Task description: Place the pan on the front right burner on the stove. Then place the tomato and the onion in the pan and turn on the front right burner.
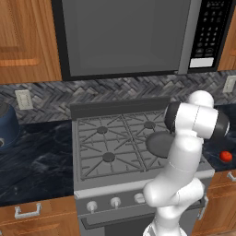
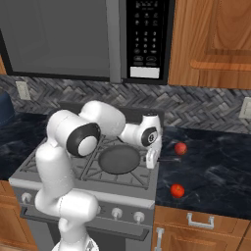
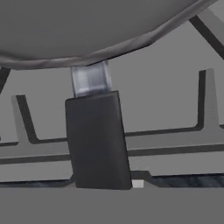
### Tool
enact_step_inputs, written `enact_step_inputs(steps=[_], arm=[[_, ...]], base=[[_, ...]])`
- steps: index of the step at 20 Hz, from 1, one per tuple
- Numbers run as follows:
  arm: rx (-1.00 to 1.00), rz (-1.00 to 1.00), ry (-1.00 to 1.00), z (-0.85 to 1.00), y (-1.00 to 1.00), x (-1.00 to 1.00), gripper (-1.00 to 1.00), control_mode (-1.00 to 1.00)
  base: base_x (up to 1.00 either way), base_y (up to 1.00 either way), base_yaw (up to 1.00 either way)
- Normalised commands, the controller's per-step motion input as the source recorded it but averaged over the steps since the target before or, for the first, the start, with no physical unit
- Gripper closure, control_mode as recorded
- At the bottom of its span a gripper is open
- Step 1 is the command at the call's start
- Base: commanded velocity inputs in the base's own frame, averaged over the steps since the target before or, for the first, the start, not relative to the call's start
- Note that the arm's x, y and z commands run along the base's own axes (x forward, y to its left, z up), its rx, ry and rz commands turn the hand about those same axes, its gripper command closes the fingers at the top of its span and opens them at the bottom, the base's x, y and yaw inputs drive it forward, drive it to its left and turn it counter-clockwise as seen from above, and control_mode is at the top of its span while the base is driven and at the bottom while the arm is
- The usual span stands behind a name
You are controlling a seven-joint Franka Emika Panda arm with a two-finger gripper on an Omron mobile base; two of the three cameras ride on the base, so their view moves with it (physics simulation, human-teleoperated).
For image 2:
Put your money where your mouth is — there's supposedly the black microwave oven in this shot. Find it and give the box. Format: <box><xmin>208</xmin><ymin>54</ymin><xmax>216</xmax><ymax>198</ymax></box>
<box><xmin>0</xmin><ymin>0</ymin><xmax>176</xmax><ymax>86</ymax></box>

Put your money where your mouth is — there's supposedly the wooden base cupboard door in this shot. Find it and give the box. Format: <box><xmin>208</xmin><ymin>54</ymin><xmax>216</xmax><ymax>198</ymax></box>
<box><xmin>151</xmin><ymin>223</ymin><xmax>245</xmax><ymax>251</ymax></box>

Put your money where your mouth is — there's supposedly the silver drawer handle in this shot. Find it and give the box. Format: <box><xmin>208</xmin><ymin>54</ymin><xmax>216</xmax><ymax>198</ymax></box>
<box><xmin>186</xmin><ymin>212</ymin><xmax>216</xmax><ymax>230</ymax></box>

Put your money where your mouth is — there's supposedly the red onion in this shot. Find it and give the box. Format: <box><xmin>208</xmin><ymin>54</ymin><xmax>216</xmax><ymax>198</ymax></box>
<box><xmin>174</xmin><ymin>141</ymin><xmax>188</xmax><ymax>156</ymax></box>

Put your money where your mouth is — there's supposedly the grey gas stove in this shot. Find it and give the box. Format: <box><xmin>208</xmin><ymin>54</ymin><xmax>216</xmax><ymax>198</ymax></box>
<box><xmin>8</xmin><ymin>100</ymin><xmax>165</xmax><ymax>251</ymax></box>

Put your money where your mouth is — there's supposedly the red tomato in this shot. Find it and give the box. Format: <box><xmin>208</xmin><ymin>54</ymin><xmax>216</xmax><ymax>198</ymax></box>
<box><xmin>170</xmin><ymin>183</ymin><xmax>186</xmax><ymax>199</ymax></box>

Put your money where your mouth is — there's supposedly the black frying pan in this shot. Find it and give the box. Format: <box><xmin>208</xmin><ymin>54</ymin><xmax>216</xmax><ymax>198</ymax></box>
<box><xmin>97</xmin><ymin>144</ymin><xmax>180</xmax><ymax>176</ymax></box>

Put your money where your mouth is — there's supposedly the dark blue appliance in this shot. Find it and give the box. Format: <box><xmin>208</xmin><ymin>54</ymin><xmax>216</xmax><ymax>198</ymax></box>
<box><xmin>0</xmin><ymin>90</ymin><xmax>16</xmax><ymax>127</ymax></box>

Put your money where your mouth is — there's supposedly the wooden wall cupboard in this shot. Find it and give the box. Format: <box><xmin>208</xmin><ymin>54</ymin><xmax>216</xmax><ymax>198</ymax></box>
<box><xmin>0</xmin><ymin>54</ymin><xmax>8</xmax><ymax>76</ymax></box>

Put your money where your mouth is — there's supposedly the silver cupboard door handle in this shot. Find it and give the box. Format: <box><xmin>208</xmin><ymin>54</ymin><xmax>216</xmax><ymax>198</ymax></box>
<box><xmin>155</xmin><ymin>226</ymin><xmax>166</xmax><ymax>251</ymax></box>

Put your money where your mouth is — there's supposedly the white wall socket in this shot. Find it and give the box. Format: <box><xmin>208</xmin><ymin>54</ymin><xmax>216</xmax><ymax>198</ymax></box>
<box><xmin>238</xmin><ymin>96</ymin><xmax>251</xmax><ymax>120</ymax></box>
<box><xmin>15</xmin><ymin>80</ymin><xmax>31</xmax><ymax>102</ymax></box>

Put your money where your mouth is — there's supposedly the wooden drawer front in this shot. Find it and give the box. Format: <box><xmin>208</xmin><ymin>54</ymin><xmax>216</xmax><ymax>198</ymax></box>
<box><xmin>153</xmin><ymin>204</ymin><xmax>251</xmax><ymax>235</ymax></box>

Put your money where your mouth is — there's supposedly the grey microwave door handle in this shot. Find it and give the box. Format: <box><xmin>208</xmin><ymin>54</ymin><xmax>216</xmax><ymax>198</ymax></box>
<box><xmin>105</xmin><ymin>0</ymin><xmax>124</xmax><ymax>84</ymax></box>

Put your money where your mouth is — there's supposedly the grey microwave door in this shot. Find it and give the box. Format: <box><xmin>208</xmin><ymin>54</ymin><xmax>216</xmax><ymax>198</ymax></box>
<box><xmin>0</xmin><ymin>0</ymin><xmax>112</xmax><ymax>82</ymax></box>

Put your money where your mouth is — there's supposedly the wooden wall cupboard door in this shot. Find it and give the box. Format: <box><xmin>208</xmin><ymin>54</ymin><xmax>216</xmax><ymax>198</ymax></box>
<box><xmin>168</xmin><ymin>0</ymin><xmax>251</xmax><ymax>90</ymax></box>

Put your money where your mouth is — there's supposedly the wooden base cupboard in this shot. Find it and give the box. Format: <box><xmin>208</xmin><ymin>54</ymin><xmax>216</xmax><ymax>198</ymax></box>
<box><xmin>0</xmin><ymin>178</ymin><xmax>38</xmax><ymax>251</ymax></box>

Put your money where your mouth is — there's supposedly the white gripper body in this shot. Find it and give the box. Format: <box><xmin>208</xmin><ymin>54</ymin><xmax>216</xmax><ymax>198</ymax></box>
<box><xmin>145</xmin><ymin>145</ymin><xmax>163</xmax><ymax>171</ymax></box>

